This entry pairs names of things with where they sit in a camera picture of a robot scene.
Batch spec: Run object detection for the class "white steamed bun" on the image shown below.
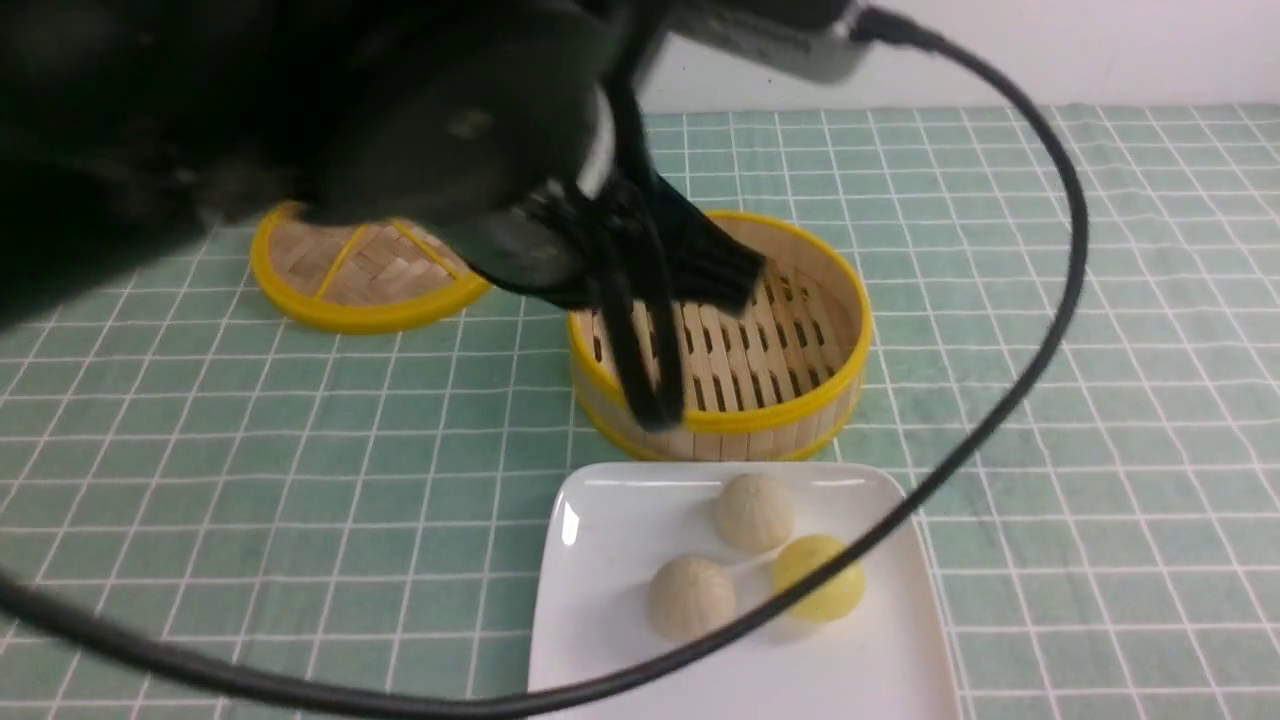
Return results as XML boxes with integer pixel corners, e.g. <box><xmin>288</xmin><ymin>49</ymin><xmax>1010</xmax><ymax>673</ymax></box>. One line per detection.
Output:
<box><xmin>712</xmin><ymin>473</ymin><xmax>797</xmax><ymax>555</ymax></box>
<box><xmin>646</xmin><ymin>555</ymin><xmax>737</xmax><ymax>644</ymax></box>

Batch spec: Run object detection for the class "yellow steamed bun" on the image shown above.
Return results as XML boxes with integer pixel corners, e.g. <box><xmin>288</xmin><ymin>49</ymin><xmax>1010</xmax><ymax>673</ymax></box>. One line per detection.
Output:
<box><xmin>772</xmin><ymin>534</ymin><xmax>867</xmax><ymax>624</ymax></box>

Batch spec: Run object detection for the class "black cable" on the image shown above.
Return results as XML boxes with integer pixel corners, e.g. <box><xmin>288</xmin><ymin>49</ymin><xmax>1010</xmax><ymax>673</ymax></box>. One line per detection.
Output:
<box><xmin>0</xmin><ymin>5</ymin><xmax>1089</xmax><ymax>720</ymax></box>

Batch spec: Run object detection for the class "white square plate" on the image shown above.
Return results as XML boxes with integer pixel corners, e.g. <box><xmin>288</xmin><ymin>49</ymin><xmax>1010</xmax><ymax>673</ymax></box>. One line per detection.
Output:
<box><xmin>527</xmin><ymin>462</ymin><xmax>963</xmax><ymax>719</ymax></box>

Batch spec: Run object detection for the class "bamboo steamer basket yellow rim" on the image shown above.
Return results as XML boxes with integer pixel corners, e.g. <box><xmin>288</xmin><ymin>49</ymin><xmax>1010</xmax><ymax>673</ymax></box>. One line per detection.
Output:
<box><xmin>567</xmin><ymin>210</ymin><xmax>874</xmax><ymax>462</ymax></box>

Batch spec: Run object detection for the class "bamboo steamer lid yellow rim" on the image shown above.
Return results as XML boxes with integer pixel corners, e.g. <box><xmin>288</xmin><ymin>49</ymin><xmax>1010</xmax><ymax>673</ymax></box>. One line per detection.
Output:
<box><xmin>250</xmin><ymin>202</ymin><xmax>492</xmax><ymax>334</ymax></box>

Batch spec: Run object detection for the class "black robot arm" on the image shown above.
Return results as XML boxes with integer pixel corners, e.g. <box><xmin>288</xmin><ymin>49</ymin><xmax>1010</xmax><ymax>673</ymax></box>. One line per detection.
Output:
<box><xmin>3</xmin><ymin>1</ymin><xmax>765</xmax><ymax>430</ymax></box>

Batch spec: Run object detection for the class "green checkered tablecloth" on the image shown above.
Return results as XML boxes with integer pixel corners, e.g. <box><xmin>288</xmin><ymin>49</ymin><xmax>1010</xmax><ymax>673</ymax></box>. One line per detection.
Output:
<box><xmin>0</xmin><ymin>104</ymin><xmax>1280</xmax><ymax>720</ymax></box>

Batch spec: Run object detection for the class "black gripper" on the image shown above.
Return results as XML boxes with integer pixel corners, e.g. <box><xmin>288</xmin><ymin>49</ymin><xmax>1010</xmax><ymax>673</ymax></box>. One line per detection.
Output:
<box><xmin>300</xmin><ymin>1</ymin><xmax>765</xmax><ymax>432</ymax></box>

